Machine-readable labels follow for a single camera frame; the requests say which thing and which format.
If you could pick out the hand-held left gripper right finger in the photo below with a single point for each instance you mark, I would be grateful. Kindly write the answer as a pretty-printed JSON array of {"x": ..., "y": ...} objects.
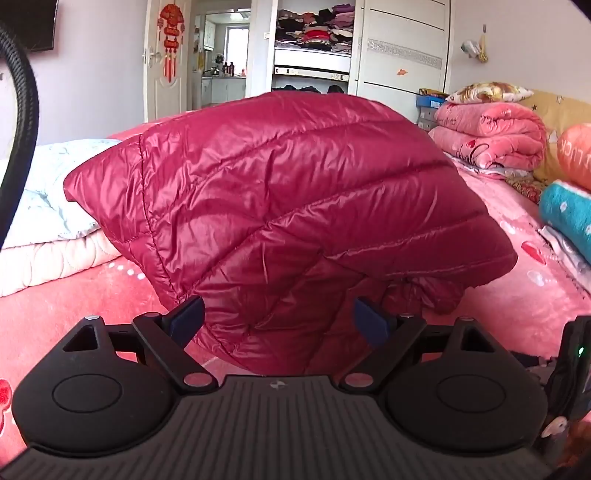
[{"x": 370, "y": 323}]

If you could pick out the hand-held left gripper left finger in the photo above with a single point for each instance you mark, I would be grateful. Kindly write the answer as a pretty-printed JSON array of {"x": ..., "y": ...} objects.
[{"x": 188, "y": 319}]

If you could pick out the dark red down jacket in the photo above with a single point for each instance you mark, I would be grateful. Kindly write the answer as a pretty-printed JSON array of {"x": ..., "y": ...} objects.
[{"x": 277, "y": 194}]

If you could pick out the pile of dark clothes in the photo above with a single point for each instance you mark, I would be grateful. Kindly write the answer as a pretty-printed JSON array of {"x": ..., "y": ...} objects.
[{"x": 304, "y": 88}]

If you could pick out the pile of folded clothes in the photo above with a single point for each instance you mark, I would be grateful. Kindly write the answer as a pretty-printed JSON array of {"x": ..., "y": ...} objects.
[{"x": 314, "y": 32}]

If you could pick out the peach quilted jacket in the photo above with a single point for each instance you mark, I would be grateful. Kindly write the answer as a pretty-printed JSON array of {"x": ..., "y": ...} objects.
[{"x": 46, "y": 265}]

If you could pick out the teal dotted plush pillow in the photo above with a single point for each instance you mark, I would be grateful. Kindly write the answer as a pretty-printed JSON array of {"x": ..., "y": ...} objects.
[{"x": 565, "y": 207}]

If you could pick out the floral patterned quilt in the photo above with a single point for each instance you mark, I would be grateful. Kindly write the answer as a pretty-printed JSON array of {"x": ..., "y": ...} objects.
[{"x": 521, "y": 182}]

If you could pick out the light blue down jacket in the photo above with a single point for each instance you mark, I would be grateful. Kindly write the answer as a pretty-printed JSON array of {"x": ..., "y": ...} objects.
[{"x": 46, "y": 184}]

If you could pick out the orange plush pillow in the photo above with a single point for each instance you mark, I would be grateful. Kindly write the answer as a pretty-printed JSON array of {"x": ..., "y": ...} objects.
[{"x": 577, "y": 157}]

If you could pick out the stack of shoe boxes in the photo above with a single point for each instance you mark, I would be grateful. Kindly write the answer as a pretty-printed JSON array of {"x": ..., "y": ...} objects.
[{"x": 429, "y": 113}]

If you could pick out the folded pink blanket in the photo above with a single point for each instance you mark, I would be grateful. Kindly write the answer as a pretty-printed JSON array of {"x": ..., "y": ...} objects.
[{"x": 489, "y": 134}]

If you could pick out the white door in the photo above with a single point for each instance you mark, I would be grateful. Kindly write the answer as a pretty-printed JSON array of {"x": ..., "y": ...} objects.
[{"x": 157, "y": 97}]

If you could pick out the yellow padded headboard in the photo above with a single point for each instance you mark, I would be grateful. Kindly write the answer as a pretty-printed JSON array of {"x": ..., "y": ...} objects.
[{"x": 563, "y": 110}]

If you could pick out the floral pillow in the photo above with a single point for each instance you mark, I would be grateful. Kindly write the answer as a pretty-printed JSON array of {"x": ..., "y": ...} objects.
[{"x": 489, "y": 92}]

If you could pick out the red hanging knot ornament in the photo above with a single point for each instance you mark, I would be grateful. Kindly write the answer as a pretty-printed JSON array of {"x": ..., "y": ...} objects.
[{"x": 171, "y": 32}]

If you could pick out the white wardrobe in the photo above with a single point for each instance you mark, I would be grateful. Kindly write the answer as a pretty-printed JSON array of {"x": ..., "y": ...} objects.
[{"x": 401, "y": 27}]

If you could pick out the white wall hook ornament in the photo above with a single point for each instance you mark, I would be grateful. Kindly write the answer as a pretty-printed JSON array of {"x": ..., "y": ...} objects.
[{"x": 473, "y": 48}]

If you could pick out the black wall television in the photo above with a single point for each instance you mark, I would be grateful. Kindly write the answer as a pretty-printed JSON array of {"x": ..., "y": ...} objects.
[{"x": 27, "y": 25}]

